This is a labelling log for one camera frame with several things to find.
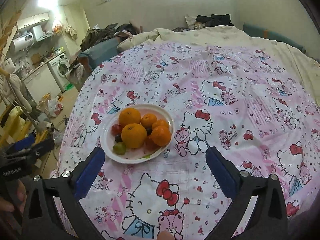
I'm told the green lime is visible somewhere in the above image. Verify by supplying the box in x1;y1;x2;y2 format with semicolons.
112;142;126;155

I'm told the dark purple plum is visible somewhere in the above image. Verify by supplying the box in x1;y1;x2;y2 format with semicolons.
114;134;122;143

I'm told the large orange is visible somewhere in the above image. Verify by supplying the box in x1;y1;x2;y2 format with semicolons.
118;108;141;127
121;124;148;149

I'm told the dark red tomato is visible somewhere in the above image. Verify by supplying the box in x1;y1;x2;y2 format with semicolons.
145;135;159;152

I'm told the mandarin orange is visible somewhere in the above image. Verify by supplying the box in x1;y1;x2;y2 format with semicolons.
151;119;170;130
151;126;171;147

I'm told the white plastic bag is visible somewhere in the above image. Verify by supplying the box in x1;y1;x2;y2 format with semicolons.
47;98;64;118

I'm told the Hello Kitty pink bedsheet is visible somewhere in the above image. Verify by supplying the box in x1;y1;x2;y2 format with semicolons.
56;42;319;239

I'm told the pink white oval plate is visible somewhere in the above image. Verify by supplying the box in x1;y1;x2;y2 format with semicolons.
100;103;174;164

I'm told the large orange on plate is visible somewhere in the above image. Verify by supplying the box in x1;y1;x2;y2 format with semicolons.
118;108;141;127

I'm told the white kitchen cabinet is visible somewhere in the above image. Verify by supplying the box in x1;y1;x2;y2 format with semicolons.
23;64;61;103

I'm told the small mandarin on plate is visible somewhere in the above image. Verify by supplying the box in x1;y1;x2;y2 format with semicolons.
140;113;157;129

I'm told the white washing machine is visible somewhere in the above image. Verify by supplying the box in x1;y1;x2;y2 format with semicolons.
47;53;69;93

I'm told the blue pillow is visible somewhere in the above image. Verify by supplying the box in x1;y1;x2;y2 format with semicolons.
77;37;121;73

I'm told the cream quilt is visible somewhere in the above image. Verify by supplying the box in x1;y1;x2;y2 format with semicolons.
117;26;319;102

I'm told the pile of dark clothes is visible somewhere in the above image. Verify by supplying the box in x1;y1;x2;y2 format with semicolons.
80;22;143;51

